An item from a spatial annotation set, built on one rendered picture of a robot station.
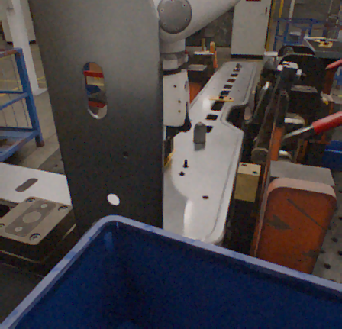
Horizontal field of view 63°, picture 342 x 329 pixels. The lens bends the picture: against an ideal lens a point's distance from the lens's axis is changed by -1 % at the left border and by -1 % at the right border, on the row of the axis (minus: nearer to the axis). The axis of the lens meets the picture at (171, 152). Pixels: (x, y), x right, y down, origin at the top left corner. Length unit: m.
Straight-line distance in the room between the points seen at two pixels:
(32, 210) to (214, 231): 0.25
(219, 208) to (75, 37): 0.34
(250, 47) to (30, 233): 7.43
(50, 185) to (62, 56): 0.34
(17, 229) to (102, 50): 0.24
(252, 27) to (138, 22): 7.38
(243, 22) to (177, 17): 7.18
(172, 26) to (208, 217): 0.28
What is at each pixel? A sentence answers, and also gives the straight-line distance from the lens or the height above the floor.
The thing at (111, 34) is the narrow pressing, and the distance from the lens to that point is 0.25.
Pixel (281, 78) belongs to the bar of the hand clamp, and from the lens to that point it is 0.48.
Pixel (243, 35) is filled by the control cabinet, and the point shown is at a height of 0.54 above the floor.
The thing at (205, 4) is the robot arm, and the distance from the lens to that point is 0.41.
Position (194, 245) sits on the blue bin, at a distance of 0.20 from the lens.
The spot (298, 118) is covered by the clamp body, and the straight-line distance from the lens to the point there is 0.69.
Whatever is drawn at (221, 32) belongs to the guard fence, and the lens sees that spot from 8.40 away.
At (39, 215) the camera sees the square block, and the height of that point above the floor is 1.06.
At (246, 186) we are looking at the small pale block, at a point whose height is 1.04.
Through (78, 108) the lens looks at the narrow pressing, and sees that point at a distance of 0.28.
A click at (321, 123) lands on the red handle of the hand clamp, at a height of 1.13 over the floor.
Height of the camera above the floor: 1.30
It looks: 28 degrees down
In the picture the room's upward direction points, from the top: straight up
